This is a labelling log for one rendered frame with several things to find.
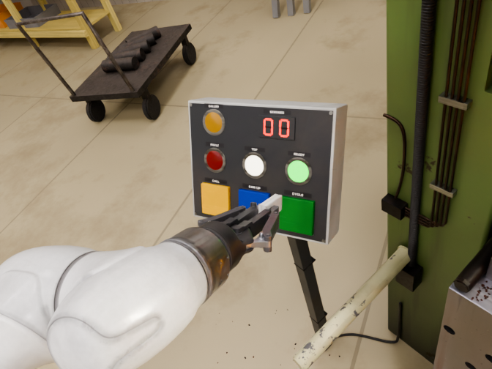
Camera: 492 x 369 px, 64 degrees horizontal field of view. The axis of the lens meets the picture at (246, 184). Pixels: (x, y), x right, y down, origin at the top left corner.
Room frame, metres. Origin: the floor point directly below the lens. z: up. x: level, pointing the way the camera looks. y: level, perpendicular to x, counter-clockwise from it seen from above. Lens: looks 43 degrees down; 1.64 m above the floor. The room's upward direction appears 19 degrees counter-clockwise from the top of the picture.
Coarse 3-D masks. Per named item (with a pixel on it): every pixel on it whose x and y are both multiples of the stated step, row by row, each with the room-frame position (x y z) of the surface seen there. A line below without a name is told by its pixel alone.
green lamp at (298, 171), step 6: (294, 162) 0.59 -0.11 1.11; (300, 162) 0.58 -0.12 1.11; (288, 168) 0.59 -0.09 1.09; (294, 168) 0.58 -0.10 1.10; (300, 168) 0.58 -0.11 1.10; (306, 168) 0.57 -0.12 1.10; (288, 174) 0.59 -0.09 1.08; (294, 174) 0.58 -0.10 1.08; (300, 174) 0.57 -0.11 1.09; (306, 174) 0.57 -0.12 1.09; (294, 180) 0.58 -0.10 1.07; (300, 180) 0.57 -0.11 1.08
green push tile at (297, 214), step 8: (288, 200) 0.56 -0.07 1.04; (296, 200) 0.55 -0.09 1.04; (304, 200) 0.54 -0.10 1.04; (288, 208) 0.55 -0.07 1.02; (296, 208) 0.55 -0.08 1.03; (304, 208) 0.54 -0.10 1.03; (312, 208) 0.53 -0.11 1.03; (280, 216) 0.56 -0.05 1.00; (288, 216) 0.55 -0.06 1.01; (296, 216) 0.54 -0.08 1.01; (304, 216) 0.53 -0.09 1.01; (312, 216) 0.52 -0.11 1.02; (280, 224) 0.55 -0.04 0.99; (288, 224) 0.54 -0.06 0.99; (296, 224) 0.53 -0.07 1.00; (304, 224) 0.52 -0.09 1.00; (312, 224) 0.51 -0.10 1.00; (296, 232) 0.52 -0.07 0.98; (304, 232) 0.51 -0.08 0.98; (312, 232) 0.51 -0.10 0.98
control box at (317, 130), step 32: (192, 128) 0.77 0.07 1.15; (224, 128) 0.72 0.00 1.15; (256, 128) 0.67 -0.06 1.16; (288, 128) 0.63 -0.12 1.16; (320, 128) 0.59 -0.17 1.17; (192, 160) 0.74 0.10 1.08; (224, 160) 0.69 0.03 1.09; (288, 160) 0.60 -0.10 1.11; (320, 160) 0.56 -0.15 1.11; (288, 192) 0.57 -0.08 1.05; (320, 192) 0.54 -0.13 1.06; (320, 224) 0.51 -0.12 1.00
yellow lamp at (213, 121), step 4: (212, 112) 0.75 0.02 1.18; (208, 116) 0.75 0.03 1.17; (212, 116) 0.74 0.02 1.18; (216, 116) 0.74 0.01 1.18; (208, 120) 0.75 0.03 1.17; (212, 120) 0.74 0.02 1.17; (216, 120) 0.73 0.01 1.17; (220, 120) 0.73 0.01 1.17; (208, 124) 0.74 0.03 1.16; (212, 124) 0.73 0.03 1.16; (216, 124) 0.73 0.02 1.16; (220, 124) 0.72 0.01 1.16; (208, 128) 0.74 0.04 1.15; (212, 128) 0.73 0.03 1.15; (216, 128) 0.73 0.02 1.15; (220, 128) 0.72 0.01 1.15; (212, 132) 0.73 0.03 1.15; (216, 132) 0.72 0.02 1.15
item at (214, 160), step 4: (212, 152) 0.71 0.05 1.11; (216, 152) 0.71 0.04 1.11; (208, 156) 0.72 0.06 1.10; (212, 156) 0.71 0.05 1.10; (216, 156) 0.70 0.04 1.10; (220, 156) 0.70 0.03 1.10; (208, 160) 0.71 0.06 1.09; (212, 160) 0.71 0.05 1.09; (216, 160) 0.70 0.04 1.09; (220, 160) 0.69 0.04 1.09; (208, 164) 0.71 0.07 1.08; (212, 164) 0.70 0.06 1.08; (216, 164) 0.70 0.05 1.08; (220, 164) 0.69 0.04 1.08; (212, 168) 0.70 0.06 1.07; (216, 168) 0.69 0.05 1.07
